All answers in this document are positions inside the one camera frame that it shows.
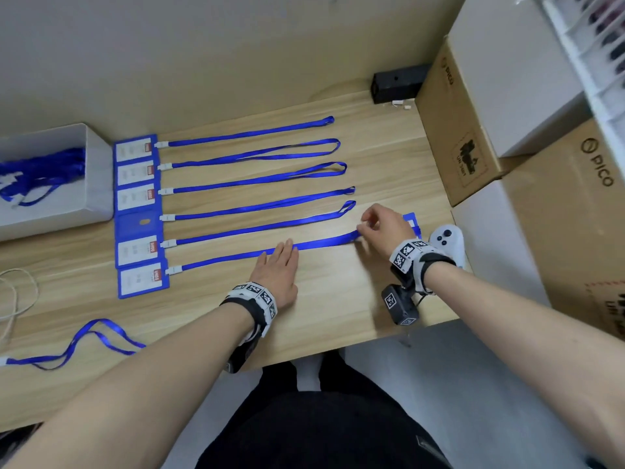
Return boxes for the small brown cardboard box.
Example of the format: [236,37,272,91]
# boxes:
[414,36,533,207]

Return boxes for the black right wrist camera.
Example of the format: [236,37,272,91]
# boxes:
[381,283,420,327]

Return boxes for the white marker wrist band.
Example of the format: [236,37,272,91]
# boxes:
[219,283,278,338]
[389,239,458,295]

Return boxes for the blue card sleeve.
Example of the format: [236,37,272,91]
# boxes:
[401,212,422,240]

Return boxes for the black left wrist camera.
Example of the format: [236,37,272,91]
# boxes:
[225,331,260,375]

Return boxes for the person's left forearm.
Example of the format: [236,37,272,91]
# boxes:
[0,300,259,469]

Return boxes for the black rectangular device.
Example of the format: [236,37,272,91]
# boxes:
[370,64,433,105]

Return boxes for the row of blue lanyards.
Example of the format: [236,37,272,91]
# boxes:
[155,115,357,248]

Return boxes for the white box under cardboard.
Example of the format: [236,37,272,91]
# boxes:
[451,179,553,309]

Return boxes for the blue lanyard strap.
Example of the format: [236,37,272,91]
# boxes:
[165,229,366,277]

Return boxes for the white open box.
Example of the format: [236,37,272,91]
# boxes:
[0,123,114,243]

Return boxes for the column of blue badge holders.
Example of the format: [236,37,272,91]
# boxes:
[113,134,171,300]

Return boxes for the loose blue neck lanyard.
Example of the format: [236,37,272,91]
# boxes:
[0,318,147,372]

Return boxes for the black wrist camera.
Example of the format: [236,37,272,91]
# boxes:
[225,331,260,375]
[381,283,420,327]

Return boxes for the white cable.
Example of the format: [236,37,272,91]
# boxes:
[0,268,39,345]

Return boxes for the white marker right wrist band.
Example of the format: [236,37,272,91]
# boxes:
[389,239,458,295]

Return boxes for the person's right hand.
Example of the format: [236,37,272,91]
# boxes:
[358,204,416,262]

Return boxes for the white handheld controller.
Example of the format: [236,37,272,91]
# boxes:
[428,224,465,270]

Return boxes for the white marker left wrist band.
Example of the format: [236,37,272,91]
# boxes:
[219,283,278,338]

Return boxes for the white slotted rack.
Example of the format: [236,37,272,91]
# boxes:
[517,0,625,158]

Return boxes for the large brown cardboard box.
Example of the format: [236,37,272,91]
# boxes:
[503,119,625,343]

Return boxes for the person's right forearm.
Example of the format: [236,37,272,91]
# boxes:
[422,263,625,469]

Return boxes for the person's black trousers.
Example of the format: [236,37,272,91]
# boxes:
[194,350,456,469]

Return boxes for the bundle of tangled blue lanyards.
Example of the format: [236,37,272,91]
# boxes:
[0,147,85,207]

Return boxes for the person's left hand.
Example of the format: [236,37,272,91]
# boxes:
[249,240,299,308]

